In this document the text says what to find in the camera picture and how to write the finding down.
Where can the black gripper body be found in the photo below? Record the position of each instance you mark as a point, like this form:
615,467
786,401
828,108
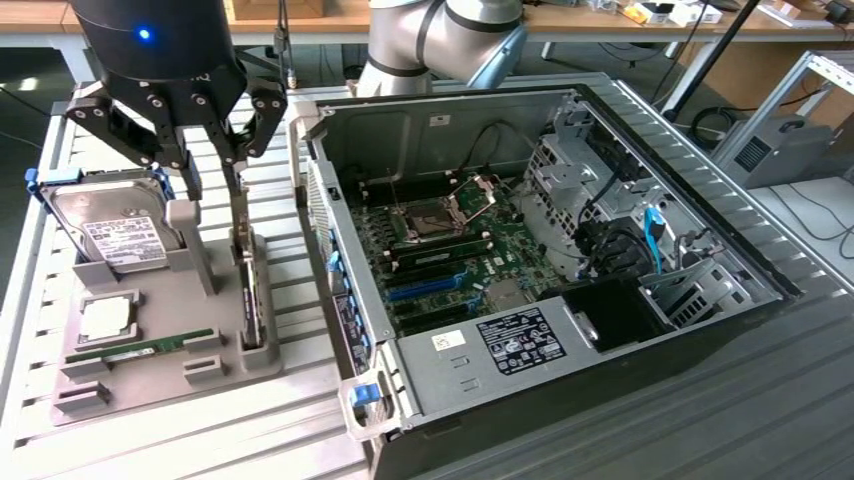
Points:
160,50

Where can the green graphics card black cooler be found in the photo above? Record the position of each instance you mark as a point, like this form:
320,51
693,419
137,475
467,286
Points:
249,300

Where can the black office chair base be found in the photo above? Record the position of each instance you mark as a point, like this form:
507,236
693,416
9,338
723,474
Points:
266,63

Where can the blue disk caddy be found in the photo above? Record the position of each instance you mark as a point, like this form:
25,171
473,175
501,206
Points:
62,176

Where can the open black PC case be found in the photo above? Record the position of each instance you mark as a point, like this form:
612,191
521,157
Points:
373,130

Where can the silver hard disk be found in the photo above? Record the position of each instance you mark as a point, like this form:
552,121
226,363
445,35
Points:
113,220

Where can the brown cardboard box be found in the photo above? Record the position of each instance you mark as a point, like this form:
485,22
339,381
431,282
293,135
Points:
300,7

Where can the CPU socket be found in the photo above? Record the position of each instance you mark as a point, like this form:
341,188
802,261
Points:
427,222

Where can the metal socket cover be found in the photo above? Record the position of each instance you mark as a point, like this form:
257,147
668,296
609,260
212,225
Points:
481,180

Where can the grey plastic parts rack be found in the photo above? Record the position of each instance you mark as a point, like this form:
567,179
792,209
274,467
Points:
166,310

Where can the silver CPU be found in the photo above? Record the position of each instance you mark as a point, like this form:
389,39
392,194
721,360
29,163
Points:
106,317

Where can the black installed RAM stick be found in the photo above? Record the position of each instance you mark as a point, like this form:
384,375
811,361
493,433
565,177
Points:
440,255

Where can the blue expansion slot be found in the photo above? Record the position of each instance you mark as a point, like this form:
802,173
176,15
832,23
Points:
429,289
427,277

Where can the green RAM stick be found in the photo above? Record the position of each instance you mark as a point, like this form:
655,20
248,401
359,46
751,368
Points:
160,342

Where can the long black expansion slot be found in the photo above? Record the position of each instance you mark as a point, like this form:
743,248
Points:
433,322
429,310

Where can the silver disk bay cage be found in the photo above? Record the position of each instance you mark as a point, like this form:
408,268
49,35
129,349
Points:
560,180

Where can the green motherboard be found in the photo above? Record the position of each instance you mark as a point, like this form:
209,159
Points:
520,250

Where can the silver chipset heatsink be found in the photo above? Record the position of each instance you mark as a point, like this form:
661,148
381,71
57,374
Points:
508,295

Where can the blue case latch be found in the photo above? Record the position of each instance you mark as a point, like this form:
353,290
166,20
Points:
363,394

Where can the grey power supply unit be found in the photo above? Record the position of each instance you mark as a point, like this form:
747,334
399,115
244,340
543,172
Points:
453,370

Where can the white small box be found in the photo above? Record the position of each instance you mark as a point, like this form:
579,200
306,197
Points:
696,15

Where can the black slanted pole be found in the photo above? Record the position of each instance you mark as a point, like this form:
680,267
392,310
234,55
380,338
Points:
716,50

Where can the grey computer tower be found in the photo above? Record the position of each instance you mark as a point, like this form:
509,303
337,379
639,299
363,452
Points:
794,155

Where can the aluminium profile frame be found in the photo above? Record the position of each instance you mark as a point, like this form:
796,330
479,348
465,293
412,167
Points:
810,62

